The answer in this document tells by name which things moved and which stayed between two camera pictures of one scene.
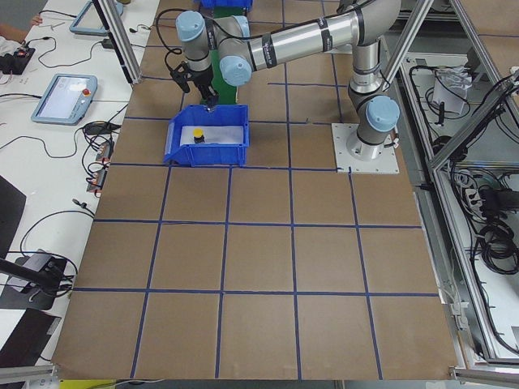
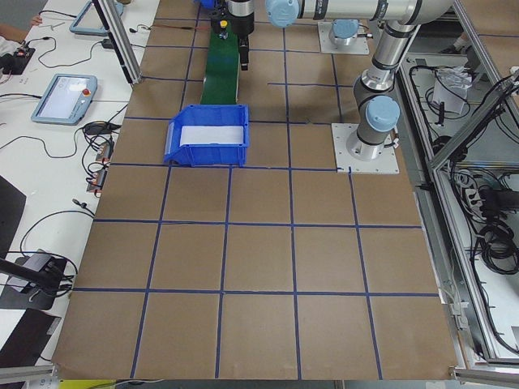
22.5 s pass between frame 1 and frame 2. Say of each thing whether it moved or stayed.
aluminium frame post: stayed
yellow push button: moved
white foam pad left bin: stayed
